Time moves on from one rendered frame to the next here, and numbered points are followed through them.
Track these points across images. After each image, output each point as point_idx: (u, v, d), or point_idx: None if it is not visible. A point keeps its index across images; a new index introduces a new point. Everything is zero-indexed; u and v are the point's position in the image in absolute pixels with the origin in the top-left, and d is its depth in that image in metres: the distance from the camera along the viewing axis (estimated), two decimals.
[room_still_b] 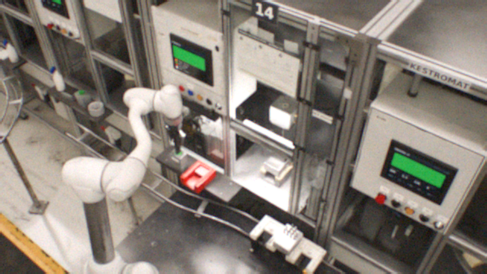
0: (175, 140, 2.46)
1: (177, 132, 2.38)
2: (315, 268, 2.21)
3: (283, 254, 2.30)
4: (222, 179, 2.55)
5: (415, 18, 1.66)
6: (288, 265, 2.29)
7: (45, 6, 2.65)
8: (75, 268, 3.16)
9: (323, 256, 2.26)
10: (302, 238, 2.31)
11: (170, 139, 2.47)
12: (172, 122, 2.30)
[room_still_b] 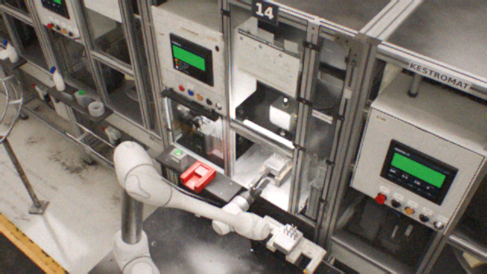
0: None
1: None
2: (315, 268, 2.21)
3: (283, 254, 2.30)
4: (222, 179, 2.55)
5: (415, 18, 1.66)
6: (288, 265, 2.29)
7: (45, 6, 2.65)
8: (75, 268, 3.16)
9: (323, 256, 2.26)
10: (302, 238, 2.31)
11: (257, 173, 2.35)
12: None
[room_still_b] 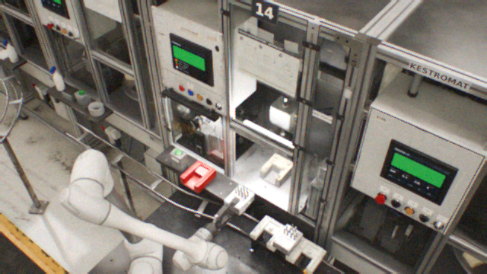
0: None
1: None
2: (315, 268, 2.21)
3: (283, 254, 2.30)
4: (222, 179, 2.55)
5: (415, 18, 1.66)
6: (288, 265, 2.29)
7: (45, 6, 2.65)
8: (75, 268, 3.16)
9: (323, 256, 2.26)
10: (302, 238, 2.31)
11: (224, 205, 2.19)
12: None
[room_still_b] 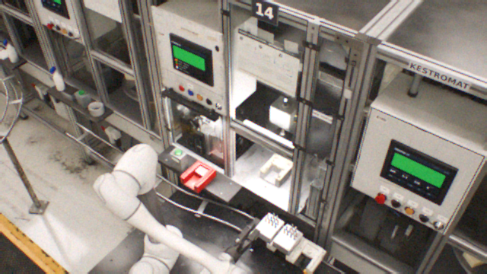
0: None
1: None
2: (315, 268, 2.21)
3: (283, 254, 2.30)
4: (222, 179, 2.55)
5: (415, 18, 1.66)
6: (288, 265, 2.29)
7: (45, 6, 2.65)
8: (75, 268, 3.16)
9: (323, 256, 2.26)
10: (302, 238, 2.31)
11: (244, 227, 2.07)
12: None
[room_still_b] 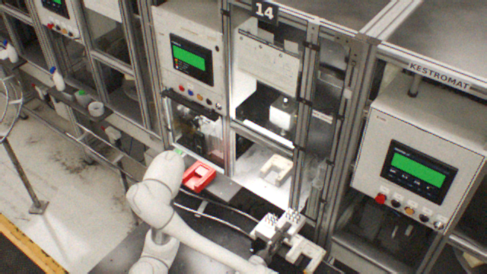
0: None
1: None
2: (315, 268, 2.21)
3: (283, 254, 2.30)
4: (222, 179, 2.55)
5: (415, 18, 1.66)
6: (288, 265, 2.29)
7: (45, 6, 2.65)
8: (75, 268, 3.16)
9: (323, 256, 2.26)
10: (302, 238, 2.31)
11: (276, 230, 2.09)
12: None
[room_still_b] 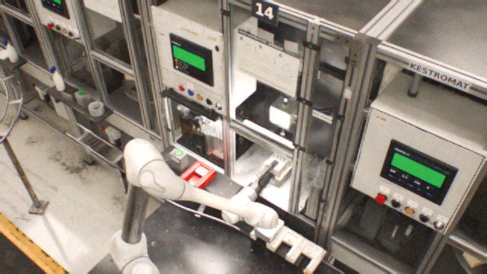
0: (266, 170, 2.43)
1: None
2: (315, 268, 2.21)
3: (283, 254, 2.30)
4: (222, 179, 2.55)
5: (415, 18, 1.66)
6: (288, 265, 2.29)
7: (45, 6, 2.65)
8: (75, 268, 3.16)
9: (323, 256, 2.26)
10: (302, 238, 2.31)
11: (265, 165, 2.41)
12: None
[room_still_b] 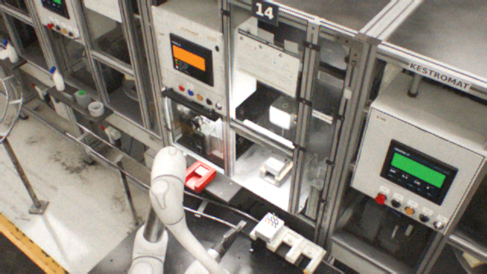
0: None
1: None
2: (315, 268, 2.21)
3: (283, 254, 2.30)
4: (222, 179, 2.55)
5: (415, 18, 1.66)
6: (288, 265, 2.29)
7: (45, 6, 2.65)
8: (75, 268, 3.16)
9: (323, 256, 2.26)
10: (302, 238, 2.31)
11: (231, 227, 2.31)
12: None
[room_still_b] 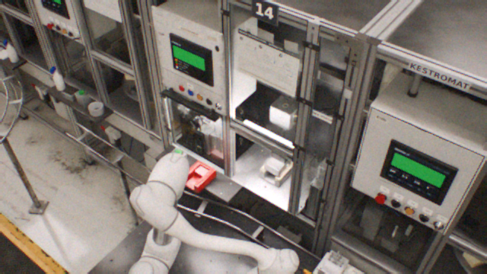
0: None
1: None
2: None
3: None
4: (222, 179, 2.55)
5: (415, 18, 1.66)
6: None
7: (45, 6, 2.65)
8: (75, 268, 3.16)
9: None
10: None
11: None
12: None
